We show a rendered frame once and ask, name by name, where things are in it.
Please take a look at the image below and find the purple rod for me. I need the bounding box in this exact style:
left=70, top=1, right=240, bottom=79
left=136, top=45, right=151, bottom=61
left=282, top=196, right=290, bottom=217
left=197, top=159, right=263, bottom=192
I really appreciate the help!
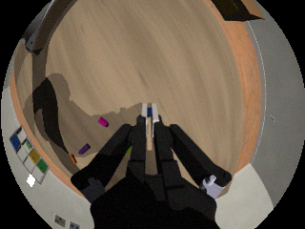
left=78, top=143, right=90, bottom=155

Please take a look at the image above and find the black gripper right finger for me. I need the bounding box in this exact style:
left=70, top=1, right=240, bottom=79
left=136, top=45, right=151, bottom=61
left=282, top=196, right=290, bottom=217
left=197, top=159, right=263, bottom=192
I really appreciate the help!
left=152, top=104, right=232, bottom=212

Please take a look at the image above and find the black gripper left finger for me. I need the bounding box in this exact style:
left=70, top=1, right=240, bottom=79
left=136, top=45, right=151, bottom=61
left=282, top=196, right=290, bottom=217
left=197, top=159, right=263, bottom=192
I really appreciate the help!
left=71, top=103, right=147, bottom=214

